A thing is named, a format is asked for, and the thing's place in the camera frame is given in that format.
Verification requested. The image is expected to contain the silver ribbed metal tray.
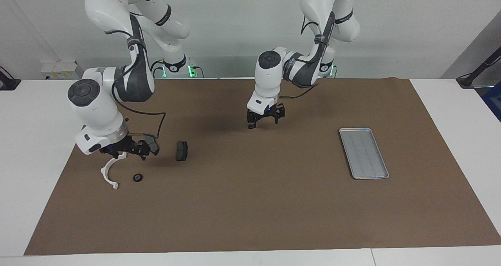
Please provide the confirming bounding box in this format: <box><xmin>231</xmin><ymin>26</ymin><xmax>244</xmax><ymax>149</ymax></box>
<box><xmin>339</xmin><ymin>127</ymin><xmax>389</xmax><ymax>180</ymax></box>

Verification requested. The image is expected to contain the dark rectangular brake pad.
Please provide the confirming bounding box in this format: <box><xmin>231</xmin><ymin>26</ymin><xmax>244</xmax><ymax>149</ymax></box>
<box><xmin>176</xmin><ymin>141</ymin><xmax>189</xmax><ymax>162</ymax></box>

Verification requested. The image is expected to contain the brown table mat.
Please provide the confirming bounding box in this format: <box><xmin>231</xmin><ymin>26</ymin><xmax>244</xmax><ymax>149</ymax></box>
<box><xmin>23</xmin><ymin>77</ymin><xmax>501</xmax><ymax>256</ymax></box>

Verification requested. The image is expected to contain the white power strip box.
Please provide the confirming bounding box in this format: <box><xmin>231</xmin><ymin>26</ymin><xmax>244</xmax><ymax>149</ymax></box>
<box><xmin>40</xmin><ymin>60</ymin><xmax>85</xmax><ymax>80</ymax></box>

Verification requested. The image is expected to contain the black clamp stand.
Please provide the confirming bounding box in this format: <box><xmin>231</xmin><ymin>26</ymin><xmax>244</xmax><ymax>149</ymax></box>
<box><xmin>0</xmin><ymin>66</ymin><xmax>21</xmax><ymax>91</ymax></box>

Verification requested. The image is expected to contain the black angled pole stand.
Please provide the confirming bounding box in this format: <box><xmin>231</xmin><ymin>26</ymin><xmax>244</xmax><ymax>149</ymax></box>
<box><xmin>456</xmin><ymin>47</ymin><xmax>501</xmax><ymax>89</ymax></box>

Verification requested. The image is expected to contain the blue box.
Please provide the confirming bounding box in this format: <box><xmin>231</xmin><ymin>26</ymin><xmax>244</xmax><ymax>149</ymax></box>
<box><xmin>482</xmin><ymin>81</ymin><xmax>501</xmax><ymax>121</ymax></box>

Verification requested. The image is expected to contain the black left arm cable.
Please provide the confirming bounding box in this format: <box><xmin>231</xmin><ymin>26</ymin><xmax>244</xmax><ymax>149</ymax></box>
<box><xmin>274</xmin><ymin>11</ymin><xmax>318</xmax><ymax>100</ymax></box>

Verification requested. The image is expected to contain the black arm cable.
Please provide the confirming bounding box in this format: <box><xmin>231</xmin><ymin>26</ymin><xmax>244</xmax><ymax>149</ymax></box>
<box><xmin>105</xmin><ymin>29</ymin><xmax>166</xmax><ymax>138</ymax></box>
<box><xmin>274</xmin><ymin>11</ymin><xmax>318</xmax><ymax>100</ymax></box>

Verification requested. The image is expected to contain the white semicircular bracket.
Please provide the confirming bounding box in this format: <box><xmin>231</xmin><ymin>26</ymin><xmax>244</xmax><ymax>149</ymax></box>
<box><xmin>101</xmin><ymin>152</ymin><xmax>128</xmax><ymax>190</ymax></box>

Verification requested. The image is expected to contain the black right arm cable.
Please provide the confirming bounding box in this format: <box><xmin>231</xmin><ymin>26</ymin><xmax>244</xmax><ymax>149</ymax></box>
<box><xmin>105</xmin><ymin>29</ymin><xmax>166</xmax><ymax>138</ymax></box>

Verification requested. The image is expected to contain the black base cable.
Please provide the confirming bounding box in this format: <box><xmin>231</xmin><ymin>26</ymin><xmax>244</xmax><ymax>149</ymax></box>
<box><xmin>149</xmin><ymin>60</ymin><xmax>165</xmax><ymax>78</ymax></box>

